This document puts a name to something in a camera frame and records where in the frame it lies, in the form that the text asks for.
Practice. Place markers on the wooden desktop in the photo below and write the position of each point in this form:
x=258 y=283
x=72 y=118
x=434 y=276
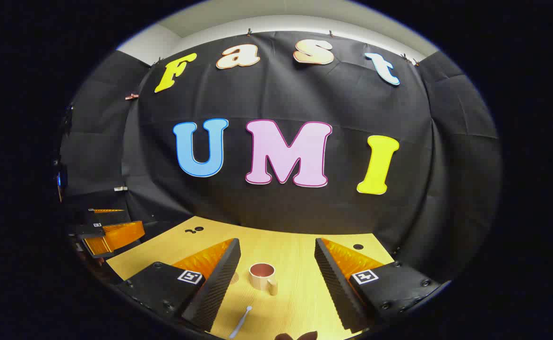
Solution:
x=295 y=264

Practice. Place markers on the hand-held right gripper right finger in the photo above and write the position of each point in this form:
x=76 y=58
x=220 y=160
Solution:
x=335 y=288

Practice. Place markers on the round cork coaster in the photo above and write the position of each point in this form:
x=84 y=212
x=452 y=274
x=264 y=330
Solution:
x=235 y=277

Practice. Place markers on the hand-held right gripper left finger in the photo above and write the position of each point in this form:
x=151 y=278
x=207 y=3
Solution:
x=219 y=283

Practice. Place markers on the white toothbrush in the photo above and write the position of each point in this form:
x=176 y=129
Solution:
x=242 y=321

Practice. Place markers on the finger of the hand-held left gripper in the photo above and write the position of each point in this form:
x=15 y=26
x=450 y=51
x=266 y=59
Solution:
x=111 y=217
x=120 y=233

